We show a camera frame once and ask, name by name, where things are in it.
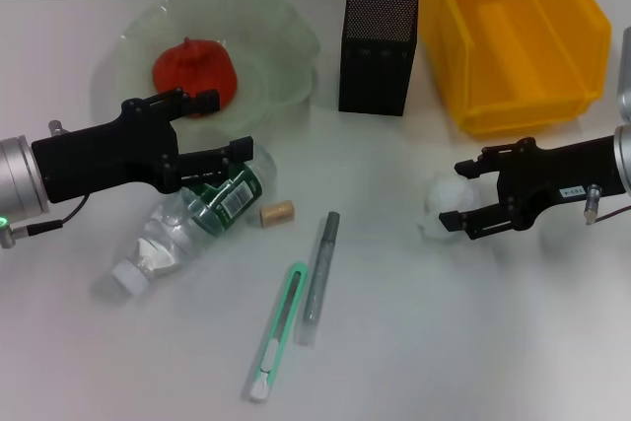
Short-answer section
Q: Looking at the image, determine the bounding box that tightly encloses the left wrist cable with plug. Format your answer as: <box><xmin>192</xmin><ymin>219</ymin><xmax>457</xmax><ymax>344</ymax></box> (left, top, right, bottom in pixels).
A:
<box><xmin>0</xmin><ymin>192</ymin><xmax>93</xmax><ymax>249</ymax></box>

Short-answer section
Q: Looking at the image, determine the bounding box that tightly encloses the green utility knife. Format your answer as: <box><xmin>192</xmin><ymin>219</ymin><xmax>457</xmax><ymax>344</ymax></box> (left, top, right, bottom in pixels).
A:
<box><xmin>241</xmin><ymin>262</ymin><xmax>310</xmax><ymax>403</ymax></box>

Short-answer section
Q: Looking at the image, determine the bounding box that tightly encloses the green glass fruit plate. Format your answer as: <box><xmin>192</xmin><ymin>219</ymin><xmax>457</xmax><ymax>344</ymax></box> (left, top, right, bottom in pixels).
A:
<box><xmin>115</xmin><ymin>0</ymin><xmax>321</xmax><ymax>139</ymax></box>

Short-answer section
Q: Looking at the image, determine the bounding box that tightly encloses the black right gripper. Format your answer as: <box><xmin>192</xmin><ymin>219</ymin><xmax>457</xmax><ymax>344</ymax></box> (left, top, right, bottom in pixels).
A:
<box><xmin>438</xmin><ymin>137</ymin><xmax>623</xmax><ymax>244</ymax></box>

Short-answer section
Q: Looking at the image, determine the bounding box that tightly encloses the black mesh pen holder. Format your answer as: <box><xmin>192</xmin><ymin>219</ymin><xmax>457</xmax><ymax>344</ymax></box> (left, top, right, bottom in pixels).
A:
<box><xmin>338</xmin><ymin>0</ymin><xmax>420</xmax><ymax>117</ymax></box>

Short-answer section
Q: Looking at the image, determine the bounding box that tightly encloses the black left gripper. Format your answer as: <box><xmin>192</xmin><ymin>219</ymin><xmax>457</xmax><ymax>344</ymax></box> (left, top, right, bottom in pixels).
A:
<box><xmin>32</xmin><ymin>87</ymin><xmax>255</xmax><ymax>204</ymax></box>

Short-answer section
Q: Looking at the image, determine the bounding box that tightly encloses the gray pen in clear sleeve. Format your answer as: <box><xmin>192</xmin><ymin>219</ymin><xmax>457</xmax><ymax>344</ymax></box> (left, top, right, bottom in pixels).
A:
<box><xmin>294</xmin><ymin>211</ymin><xmax>342</xmax><ymax>347</ymax></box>

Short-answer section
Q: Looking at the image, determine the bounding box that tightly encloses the wrist cable with plug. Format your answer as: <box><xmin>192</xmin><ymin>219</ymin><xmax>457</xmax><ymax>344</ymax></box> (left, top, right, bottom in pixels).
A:
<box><xmin>583</xmin><ymin>183</ymin><xmax>631</xmax><ymax>226</ymax></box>
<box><xmin>0</xmin><ymin>192</ymin><xmax>93</xmax><ymax>249</ymax></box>

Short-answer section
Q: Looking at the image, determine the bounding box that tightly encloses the clear bottle with green label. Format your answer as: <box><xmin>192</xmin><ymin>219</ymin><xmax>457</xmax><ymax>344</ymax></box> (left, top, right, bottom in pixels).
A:
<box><xmin>110</xmin><ymin>142</ymin><xmax>278</xmax><ymax>298</ymax></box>

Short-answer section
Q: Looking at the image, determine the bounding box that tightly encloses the beige eraser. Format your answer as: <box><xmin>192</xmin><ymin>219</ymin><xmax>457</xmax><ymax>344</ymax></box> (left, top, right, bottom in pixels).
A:
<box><xmin>259</xmin><ymin>199</ymin><xmax>297</xmax><ymax>225</ymax></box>

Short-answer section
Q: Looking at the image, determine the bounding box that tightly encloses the white paper ball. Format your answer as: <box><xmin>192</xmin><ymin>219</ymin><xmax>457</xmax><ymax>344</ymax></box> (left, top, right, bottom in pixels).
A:
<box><xmin>416</xmin><ymin>172</ymin><xmax>487</xmax><ymax>243</ymax></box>

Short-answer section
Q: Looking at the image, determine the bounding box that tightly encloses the right wrist cable with plug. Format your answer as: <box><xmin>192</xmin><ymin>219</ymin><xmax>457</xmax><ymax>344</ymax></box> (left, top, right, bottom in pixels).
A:
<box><xmin>583</xmin><ymin>183</ymin><xmax>631</xmax><ymax>226</ymax></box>

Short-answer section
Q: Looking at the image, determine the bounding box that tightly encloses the yellow plastic bin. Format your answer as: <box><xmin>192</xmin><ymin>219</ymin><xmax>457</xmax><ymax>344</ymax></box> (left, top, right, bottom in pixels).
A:
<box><xmin>417</xmin><ymin>0</ymin><xmax>612</xmax><ymax>136</ymax></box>

